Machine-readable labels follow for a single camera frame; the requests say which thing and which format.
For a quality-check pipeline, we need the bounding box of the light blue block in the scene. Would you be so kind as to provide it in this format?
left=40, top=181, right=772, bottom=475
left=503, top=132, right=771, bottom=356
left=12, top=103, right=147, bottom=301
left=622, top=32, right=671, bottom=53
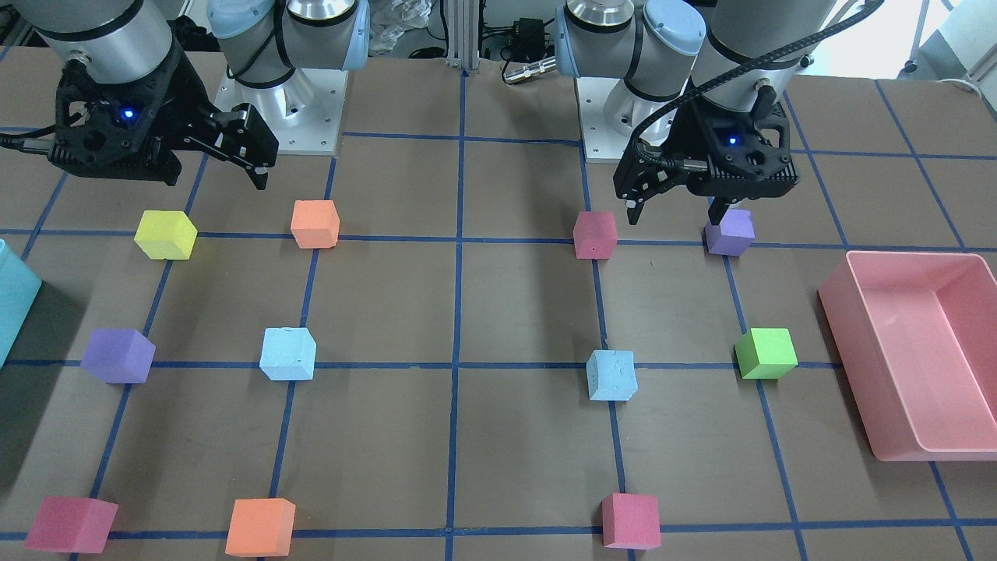
left=585, top=349, right=638, bottom=401
left=259, top=327, right=317, bottom=381

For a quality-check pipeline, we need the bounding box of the green block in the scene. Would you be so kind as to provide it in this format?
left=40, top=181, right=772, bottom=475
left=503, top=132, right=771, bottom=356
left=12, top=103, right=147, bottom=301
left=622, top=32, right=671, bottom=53
left=735, top=327, right=800, bottom=379

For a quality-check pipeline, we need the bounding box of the red block near base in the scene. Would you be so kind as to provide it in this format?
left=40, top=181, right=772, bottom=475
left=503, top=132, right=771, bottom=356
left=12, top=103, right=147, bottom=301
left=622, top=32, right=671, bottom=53
left=572, top=212, right=618, bottom=260

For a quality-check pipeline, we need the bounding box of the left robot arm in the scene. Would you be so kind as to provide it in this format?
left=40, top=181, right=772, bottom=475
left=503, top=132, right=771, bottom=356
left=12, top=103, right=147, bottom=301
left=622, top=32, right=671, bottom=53
left=555, top=1, right=833, bottom=224

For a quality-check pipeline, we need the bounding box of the purple block near base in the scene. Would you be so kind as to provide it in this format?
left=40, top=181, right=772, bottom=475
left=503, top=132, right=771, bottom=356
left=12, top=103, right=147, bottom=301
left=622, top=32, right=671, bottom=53
left=704, top=209, right=757, bottom=258

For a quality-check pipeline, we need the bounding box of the yellow block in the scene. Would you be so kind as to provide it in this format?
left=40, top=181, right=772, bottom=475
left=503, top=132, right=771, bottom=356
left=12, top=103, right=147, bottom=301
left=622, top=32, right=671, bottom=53
left=134, top=210, right=197, bottom=260

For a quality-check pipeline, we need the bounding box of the pink tray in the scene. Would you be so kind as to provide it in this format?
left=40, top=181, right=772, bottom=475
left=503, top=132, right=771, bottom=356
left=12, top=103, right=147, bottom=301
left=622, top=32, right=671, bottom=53
left=819, top=251, right=996, bottom=461

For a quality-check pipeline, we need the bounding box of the cyan tray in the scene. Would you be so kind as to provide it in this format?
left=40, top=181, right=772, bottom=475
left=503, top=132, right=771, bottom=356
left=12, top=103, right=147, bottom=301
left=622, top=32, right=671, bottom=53
left=1, top=239, right=42, bottom=367

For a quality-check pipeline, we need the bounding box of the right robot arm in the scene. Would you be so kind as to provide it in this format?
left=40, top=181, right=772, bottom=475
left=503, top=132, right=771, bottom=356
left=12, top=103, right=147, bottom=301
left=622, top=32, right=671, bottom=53
left=2, top=1, right=370, bottom=189

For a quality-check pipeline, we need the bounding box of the orange block near base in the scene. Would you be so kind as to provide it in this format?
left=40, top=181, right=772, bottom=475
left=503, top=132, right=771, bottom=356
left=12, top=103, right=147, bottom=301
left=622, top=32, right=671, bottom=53
left=290, top=199, right=340, bottom=249

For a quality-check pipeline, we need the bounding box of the aluminium frame post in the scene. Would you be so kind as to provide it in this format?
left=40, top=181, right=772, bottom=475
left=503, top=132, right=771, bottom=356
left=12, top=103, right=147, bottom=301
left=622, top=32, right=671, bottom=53
left=439, top=0, right=481, bottom=75

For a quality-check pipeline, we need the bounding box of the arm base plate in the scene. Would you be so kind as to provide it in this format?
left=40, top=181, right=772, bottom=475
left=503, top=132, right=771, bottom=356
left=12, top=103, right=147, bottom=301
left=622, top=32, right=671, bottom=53
left=576, top=77, right=646, bottom=163
left=214, top=69, right=351, bottom=156

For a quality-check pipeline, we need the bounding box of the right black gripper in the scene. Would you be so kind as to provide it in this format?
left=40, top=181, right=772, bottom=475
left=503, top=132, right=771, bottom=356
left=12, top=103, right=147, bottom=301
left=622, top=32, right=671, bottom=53
left=47, top=59, right=279, bottom=191

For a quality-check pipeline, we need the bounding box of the far red block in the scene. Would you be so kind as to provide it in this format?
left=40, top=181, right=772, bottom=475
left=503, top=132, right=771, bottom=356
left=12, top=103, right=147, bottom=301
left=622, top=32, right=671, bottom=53
left=601, top=492, right=662, bottom=551
left=24, top=495, right=118, bottom=554

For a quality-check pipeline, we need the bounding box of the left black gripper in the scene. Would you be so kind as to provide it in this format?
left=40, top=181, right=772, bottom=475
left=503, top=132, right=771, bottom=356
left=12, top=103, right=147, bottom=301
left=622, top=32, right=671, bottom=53
left=613, top=100, right=800, bottom=226

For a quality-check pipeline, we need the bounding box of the far orange block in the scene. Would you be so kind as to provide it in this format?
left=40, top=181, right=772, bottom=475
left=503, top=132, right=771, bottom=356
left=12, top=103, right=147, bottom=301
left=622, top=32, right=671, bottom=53
left=224, top=498, right=296, bottom=558

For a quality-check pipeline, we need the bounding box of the black power adapter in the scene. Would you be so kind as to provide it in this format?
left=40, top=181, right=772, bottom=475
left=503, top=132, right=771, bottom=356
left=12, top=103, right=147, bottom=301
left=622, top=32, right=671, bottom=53
left=509, top=18, right=549, bottom=62

